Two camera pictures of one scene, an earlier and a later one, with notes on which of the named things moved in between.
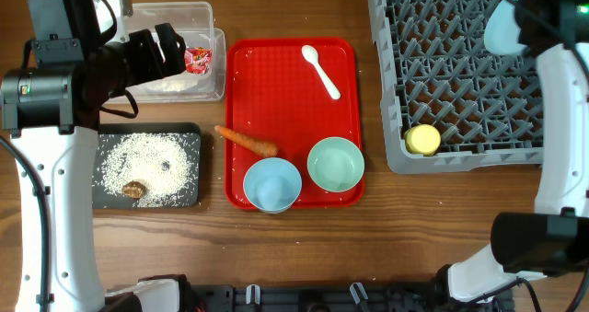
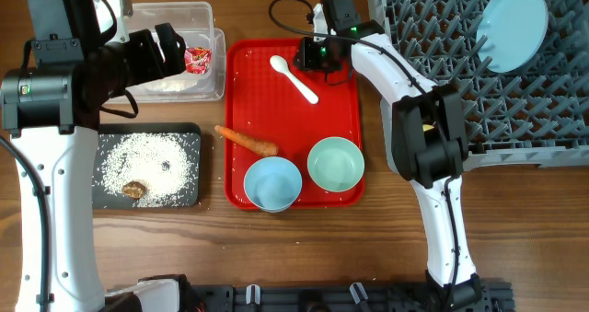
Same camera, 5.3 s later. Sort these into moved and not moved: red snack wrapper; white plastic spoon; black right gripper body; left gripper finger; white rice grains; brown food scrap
Moved: black right gripper body; white plastic spoon
Not moved: white rice grains; red snack wrapper; brown food scrap; left gripper finger
